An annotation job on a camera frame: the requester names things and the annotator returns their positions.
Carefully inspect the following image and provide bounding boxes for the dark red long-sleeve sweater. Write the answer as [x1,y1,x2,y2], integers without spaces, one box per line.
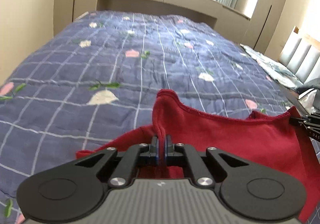
[75,89,313,223]

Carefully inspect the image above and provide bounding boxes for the folded light blue clothes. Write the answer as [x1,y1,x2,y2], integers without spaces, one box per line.
[240,44,303,89]

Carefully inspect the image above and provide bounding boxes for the grey quilted jacket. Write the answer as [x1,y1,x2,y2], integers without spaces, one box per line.
[297,78,320,94]

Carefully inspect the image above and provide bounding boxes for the grey padded wooden headboard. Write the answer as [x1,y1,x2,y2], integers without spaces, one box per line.
[278,26,319,83]

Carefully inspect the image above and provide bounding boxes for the blue plaid floral quilt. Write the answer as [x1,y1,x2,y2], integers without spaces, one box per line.
[0,10,320,224]

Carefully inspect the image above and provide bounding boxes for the right beige tall wardrobe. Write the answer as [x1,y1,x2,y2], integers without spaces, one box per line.
[242,0,286,53]

